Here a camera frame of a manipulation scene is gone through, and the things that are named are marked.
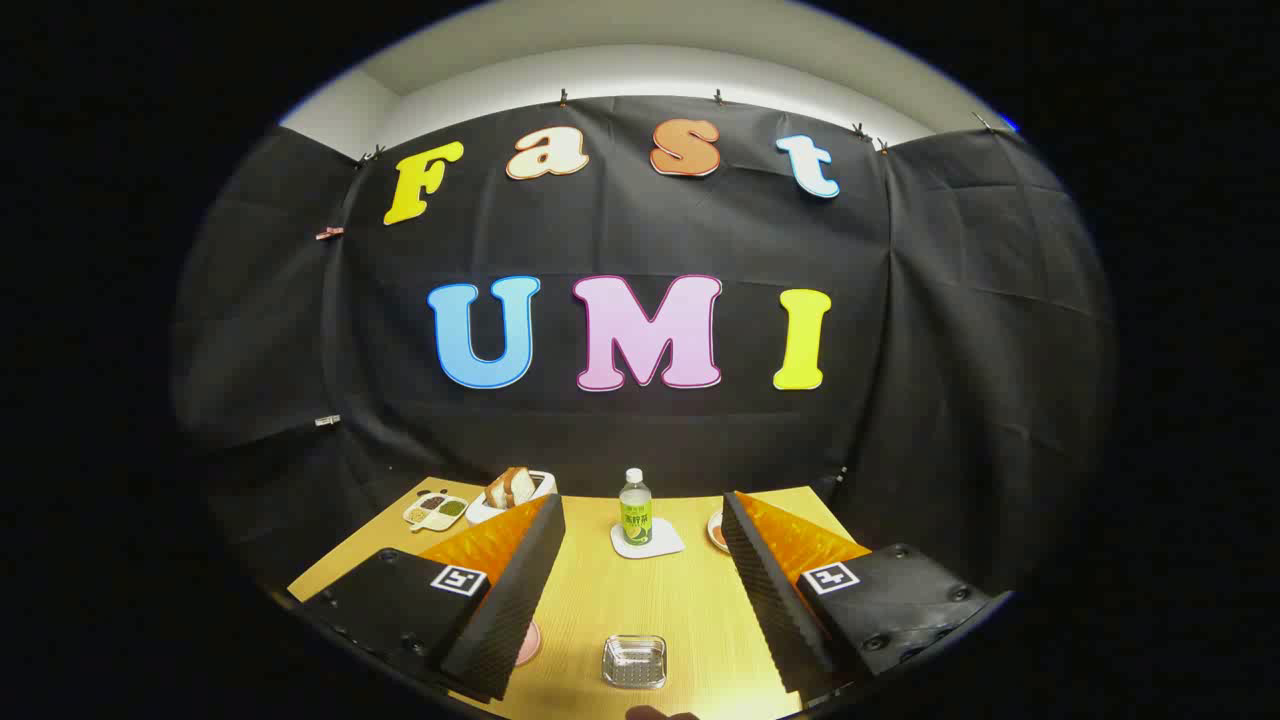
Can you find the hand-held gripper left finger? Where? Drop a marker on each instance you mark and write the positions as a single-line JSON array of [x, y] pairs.
[[510, 610]]

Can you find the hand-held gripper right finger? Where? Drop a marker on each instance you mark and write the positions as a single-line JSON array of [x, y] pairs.
[[765, 600]]

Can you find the pink plate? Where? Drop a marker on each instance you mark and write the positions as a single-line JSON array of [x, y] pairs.
[[527, 645]]

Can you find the plate of food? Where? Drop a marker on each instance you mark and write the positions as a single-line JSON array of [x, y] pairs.
[[716, 532]]

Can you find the white toaster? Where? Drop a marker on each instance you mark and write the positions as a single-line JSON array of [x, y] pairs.
[[480, 512]]

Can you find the white coaster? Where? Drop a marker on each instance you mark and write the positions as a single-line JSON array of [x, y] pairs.
[[665, 543]]

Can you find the bread slice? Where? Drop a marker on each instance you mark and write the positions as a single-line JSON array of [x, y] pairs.
[[497, 493], [520, 485]]

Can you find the white divided seasoning dish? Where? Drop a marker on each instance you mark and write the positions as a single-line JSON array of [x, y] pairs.
[[435, 511]]

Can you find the green label drink bottle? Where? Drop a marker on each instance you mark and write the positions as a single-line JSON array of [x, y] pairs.
[[635, 515]]

